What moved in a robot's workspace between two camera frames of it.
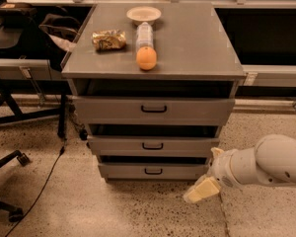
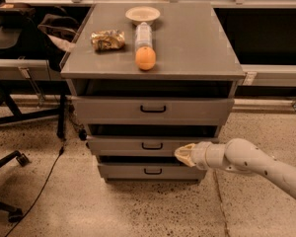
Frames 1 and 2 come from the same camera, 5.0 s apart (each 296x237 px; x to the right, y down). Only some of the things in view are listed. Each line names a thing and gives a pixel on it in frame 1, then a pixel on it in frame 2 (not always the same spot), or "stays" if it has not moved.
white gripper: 221,170 -> 201,154
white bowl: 143,14 stays
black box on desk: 13,14 stays
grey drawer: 152,146 stays
